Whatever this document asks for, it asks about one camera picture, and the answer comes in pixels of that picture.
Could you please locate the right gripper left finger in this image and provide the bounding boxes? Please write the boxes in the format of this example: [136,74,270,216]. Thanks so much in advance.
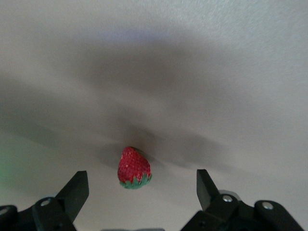
[0,170,90,231]

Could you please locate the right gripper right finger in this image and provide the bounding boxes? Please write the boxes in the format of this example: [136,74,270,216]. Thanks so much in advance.
[180,169,305,231]

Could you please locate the red strawberry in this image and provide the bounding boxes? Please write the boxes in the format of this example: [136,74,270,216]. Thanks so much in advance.
[117,146,153,190]

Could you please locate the brown table cover mat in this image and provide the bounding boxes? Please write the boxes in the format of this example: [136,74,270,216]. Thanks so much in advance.
[0,0,308,231]

